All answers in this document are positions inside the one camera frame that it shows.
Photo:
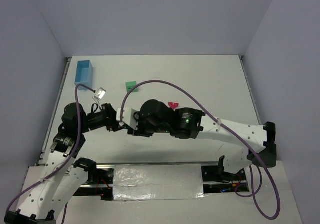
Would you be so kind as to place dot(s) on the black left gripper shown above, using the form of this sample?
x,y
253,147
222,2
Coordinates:
x,y
108,115

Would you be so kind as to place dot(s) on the red triangular wooden block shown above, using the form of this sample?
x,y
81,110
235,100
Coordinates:
x,y
173,105

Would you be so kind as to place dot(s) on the green arched hospital block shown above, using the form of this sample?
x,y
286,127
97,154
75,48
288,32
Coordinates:
x,y
130,85

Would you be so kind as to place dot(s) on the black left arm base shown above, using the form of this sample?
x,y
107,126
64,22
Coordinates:
x,y
95,174

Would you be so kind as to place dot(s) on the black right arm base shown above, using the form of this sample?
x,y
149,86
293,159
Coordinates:
x,y
216,180

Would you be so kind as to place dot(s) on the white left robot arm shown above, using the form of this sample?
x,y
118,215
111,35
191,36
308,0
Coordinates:
x,y
64,172

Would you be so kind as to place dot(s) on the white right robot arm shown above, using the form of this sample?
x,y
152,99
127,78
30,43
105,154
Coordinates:
x,y
257,142

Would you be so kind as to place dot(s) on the blue plastic bin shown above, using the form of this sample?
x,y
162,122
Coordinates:
x,y
84,73

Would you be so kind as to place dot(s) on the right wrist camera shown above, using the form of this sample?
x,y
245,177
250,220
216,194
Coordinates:
x,y
127,117

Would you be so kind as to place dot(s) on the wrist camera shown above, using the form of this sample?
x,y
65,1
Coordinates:
x,y
99,94
127,117

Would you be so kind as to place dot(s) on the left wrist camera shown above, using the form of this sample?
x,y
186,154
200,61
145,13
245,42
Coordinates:
x,y
99,94

